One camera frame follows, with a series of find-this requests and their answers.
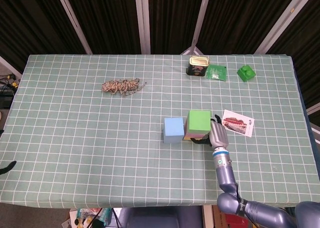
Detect green plastic stud brick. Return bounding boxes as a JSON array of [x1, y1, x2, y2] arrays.
[[236, 64, 257, 83]]

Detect colourful packaging pile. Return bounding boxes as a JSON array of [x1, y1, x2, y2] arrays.
[[68, 207, 113, 228]]

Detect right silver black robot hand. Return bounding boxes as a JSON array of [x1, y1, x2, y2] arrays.
[[189, 114, 230, 149]]

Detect floor cables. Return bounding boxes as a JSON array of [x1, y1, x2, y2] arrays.
[[0, 72, 22, 89]]

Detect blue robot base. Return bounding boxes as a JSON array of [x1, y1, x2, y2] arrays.
[[119, 206, 203, 228]]

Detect green foil packet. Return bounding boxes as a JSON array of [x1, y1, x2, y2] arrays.
[[205, 64, 228, 82]]

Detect white table leg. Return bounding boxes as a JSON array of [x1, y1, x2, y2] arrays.
[[201, 204, 214, 228]]

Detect white picture postcard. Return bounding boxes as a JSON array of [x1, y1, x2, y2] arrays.
[[221, 109, 255, 138]]

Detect pink foam cube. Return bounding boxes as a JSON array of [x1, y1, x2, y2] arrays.
[[184, 130, 210, 140]]

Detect blue foam cube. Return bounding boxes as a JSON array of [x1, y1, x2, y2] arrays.
[[163, 116, 185, 139], [162, 134, 183, 145]]

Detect black gold tin can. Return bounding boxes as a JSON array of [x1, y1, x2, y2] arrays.
[[185, 55, 210, 77]]

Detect green checked tablecloth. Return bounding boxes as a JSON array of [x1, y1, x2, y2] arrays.
[[0, 54, 320, 210]]

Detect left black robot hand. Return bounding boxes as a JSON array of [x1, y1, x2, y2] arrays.
[[0, 129, 18, 176]]

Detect red box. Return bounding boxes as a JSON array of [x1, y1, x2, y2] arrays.
[[221, 205, 251, 226]]

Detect braided rope bundle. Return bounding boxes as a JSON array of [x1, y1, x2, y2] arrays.
[[101, 77, 148, 97]]

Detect white frame post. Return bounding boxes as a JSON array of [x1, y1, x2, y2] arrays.
[[53, 0, 94, 55], [253, 0, 315, 55], [0, 55, 23, 80], [134, 0, 152, 55], [306, 104, 320, 117], [179, 0, 213, 55]]

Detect green foam cube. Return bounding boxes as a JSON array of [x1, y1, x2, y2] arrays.
[[186, 109, 212, 135]]

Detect dark curtain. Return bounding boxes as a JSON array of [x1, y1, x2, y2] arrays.
[[0, 0, 320, 109]]

